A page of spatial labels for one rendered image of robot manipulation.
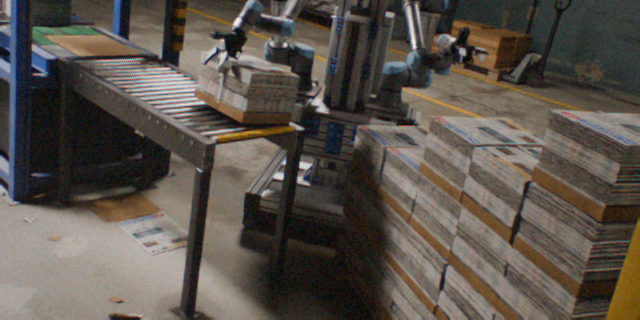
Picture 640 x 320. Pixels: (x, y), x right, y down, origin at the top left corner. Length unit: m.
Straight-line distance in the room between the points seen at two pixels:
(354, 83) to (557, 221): 1.84
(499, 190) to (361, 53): 1.57
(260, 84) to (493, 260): 1.23
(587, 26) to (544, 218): 7.68
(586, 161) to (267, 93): 1.44
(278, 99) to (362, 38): 0.80
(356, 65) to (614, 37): 6.29
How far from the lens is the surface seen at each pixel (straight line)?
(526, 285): 2.22
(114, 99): 3.29
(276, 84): 2.95
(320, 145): 3.65
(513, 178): 2.22
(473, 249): 2.41
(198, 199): 2.80
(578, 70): 9.76
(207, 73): 3.10
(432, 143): 2.60
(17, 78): 3.78
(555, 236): 2.09
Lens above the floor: 1.74
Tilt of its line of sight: 18 degrees down
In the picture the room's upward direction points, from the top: 9 degrees clockwise
